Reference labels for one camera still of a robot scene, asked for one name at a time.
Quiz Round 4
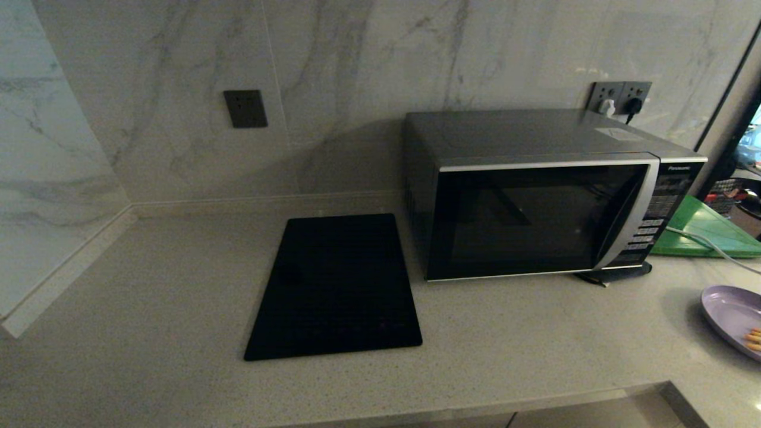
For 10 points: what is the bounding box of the black glass microwave door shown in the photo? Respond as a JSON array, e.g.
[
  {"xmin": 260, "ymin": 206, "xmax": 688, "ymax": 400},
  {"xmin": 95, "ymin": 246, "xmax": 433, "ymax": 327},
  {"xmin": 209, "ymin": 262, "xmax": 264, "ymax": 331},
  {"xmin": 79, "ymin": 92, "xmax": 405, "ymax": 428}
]
[{"xmin": 426, "ymin": 159, "xmax": 661, "ymax": 281}]

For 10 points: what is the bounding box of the silver black microwave oven body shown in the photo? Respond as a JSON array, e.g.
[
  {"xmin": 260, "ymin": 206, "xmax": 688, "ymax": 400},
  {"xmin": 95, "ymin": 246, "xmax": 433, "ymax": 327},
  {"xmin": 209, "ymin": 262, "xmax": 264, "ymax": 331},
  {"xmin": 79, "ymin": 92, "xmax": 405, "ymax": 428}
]
[{"xmin": 404, "ymin": 109, "xmax": 708, "ymax": 281}]

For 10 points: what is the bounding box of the purple plate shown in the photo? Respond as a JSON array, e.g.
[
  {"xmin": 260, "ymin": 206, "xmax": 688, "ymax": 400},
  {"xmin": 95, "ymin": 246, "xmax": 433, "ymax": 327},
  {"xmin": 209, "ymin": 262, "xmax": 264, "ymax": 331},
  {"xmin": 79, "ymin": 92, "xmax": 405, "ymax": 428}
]
[{"xmin": 700, "ymin": 285, "xmax": 761, "ymax": 363}]

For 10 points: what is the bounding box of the black induction cooktop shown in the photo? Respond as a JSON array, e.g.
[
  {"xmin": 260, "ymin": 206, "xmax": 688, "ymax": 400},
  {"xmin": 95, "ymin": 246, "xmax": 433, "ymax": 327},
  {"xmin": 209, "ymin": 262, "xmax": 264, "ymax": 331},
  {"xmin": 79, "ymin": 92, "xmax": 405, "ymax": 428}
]
[{"xmin": 244, "ymin": 213, "xmax": 423, "ymax": 361}]

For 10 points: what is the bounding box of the green cutting board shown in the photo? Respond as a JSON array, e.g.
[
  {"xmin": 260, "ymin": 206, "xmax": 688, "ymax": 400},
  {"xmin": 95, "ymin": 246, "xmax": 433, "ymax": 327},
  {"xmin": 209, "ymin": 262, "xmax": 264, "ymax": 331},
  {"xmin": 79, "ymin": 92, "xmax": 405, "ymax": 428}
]
[{"xmin": 650, "ymin": 196, "xmax": 761, "ymax": 259}]

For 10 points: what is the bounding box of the dark single wall socket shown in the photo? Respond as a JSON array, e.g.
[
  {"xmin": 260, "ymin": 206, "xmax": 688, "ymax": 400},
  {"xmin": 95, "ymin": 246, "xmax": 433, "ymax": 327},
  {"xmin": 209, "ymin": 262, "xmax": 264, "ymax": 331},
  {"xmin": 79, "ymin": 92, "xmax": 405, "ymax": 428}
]
[{"xmin": 224, "ymin": 90, "xmax": 268, "ymax": 128}]

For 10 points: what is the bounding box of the grey wall socket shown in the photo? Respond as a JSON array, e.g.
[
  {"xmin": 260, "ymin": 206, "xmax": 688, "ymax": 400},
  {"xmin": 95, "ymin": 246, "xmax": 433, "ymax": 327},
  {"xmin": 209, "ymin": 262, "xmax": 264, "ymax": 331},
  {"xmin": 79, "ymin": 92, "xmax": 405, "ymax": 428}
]
[
  {"xmin": 618, "ymin": 81, "xmax": 652, "ymax": 117},
  {"xmin": 587, "ymin": 81, "xmax": 625, "ymax": 115}
]

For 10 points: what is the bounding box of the white power cable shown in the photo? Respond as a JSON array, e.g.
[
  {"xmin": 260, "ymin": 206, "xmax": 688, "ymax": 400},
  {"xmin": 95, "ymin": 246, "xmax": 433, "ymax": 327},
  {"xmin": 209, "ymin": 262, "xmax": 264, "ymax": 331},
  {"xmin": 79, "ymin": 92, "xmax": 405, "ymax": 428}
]
[{"xmin": 666, "ymin": 226, "xmax": 761, "ymax": 275}]

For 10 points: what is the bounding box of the black partition frame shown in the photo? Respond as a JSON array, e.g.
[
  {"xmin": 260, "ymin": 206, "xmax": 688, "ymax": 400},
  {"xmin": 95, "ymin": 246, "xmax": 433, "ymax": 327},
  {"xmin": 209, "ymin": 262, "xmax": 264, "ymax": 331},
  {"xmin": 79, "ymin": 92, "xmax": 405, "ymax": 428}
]
[{"xmin": 693, "ymin": 21, "xmax": 761, "ymax": 200}]

